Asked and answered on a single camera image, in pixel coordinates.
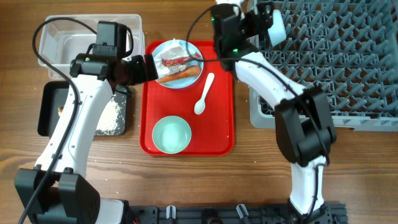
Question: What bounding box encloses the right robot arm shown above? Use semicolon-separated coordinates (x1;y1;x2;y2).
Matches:
210;1;336;223

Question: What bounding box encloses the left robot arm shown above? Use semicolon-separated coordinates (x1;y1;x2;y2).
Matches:
14;21;158;223

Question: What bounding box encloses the white plastic spoon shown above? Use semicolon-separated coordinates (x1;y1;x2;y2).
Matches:
194;73;215;115

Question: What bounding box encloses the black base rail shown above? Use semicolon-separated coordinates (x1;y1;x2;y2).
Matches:
124;203;348;224

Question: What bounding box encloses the clear plastic bin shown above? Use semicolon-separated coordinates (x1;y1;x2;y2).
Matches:
39;14;146;76

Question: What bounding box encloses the black tray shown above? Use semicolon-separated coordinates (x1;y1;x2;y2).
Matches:
37;81;132;137

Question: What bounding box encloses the small light blue bowl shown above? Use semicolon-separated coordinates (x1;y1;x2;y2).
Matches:
268;10;287;47

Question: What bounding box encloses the red snack wrapper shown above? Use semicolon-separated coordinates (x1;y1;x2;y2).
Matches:
162;52;201;67

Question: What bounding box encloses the grey dishwasher rack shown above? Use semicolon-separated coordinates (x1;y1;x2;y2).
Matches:
251;0;397;132

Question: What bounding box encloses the red serving tray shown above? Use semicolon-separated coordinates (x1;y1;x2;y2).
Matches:
139;39;235;156

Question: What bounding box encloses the white rice pile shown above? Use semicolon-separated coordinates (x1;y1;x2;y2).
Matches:
96;99;121;134

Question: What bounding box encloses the brown food scrap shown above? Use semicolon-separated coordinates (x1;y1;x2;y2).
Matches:
58;107;63;116

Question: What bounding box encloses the orange carrot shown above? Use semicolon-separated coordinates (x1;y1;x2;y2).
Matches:
157;65;201;83

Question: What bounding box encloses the white crumpled tissue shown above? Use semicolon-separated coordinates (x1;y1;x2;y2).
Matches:
153;39;189;78

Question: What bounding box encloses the large light blue plate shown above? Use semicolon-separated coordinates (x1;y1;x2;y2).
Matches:
152;40;203;89

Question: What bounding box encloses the mint green bowl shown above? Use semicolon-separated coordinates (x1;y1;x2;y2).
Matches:
152;116;192;154

